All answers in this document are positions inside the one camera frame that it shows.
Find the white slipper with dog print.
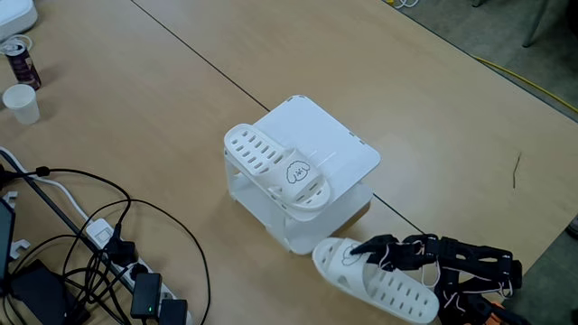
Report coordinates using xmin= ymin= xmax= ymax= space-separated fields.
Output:
xmin=223 ymin=123 xmax=332 ymax=213
xmin=311 ymin=237 xmax=441 ymax=325

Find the white two-tier shoe rack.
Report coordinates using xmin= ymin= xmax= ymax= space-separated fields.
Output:
xmin=223 ymin=94 xmax=382 ymax=256

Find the thin dark twig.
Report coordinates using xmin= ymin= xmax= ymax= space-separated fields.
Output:
xmin=511 ymin=152 xmax=523 ymax=190

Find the black power adapter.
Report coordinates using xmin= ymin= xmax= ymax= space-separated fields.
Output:
xmin=158 ymin=298 xmax=189 ymax=325

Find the black adapter with green light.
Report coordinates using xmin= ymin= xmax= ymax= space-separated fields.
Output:
xmin=130 ymin=272 xmax=163 ymax=320

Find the black power plug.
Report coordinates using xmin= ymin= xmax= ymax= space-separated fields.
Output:
xmin=104 ymin=223 xmax=139 ymax=267

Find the grey chair leg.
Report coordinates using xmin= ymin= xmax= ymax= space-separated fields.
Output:
xmin=522 ymin=0 xmax=551 ymax=49

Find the white power strip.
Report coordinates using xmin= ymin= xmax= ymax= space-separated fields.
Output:
xmin=84 ymin=218 xmax=193 ymax=325

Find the black flat power brick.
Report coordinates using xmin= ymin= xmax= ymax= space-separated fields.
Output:
xmin=8 ymin=259 xmax=91 ymax=325

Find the dark laptop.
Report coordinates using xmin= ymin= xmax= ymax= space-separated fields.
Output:
xmin=0 ymin=198 xmax=17 ymax=283

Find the white paper cup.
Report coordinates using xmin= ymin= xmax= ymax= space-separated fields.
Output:
xmin=2 ymin=83 xmax=41 ymax=125

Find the dark purple drink can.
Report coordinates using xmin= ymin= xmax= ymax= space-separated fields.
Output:
xmin=4 ymin=41 xmax=42 ymax=91

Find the white flat device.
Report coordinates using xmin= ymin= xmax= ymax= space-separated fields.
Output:
xmin=0 ymin=0 xmax=39 ymax=42

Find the long black looping cable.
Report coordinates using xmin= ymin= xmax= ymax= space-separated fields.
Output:
xmin=62 ymin=198 xmax=212 ymax=325

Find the yellow floor cable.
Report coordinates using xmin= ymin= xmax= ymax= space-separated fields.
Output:
xmin=471 ymin=54 xmax=578 ymax=115

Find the white power strip cord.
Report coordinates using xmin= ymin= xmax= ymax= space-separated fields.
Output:
xmin=0 ymin=144 xmax=91 ymax=223

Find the black cable with ferrite bead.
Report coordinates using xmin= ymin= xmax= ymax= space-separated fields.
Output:
xmin=0 ymin=165 xmax=133 ymax=240

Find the white coiled cable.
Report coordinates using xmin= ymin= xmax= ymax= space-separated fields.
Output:
xmin=0 ymin=33 xmax=34 ymax=56

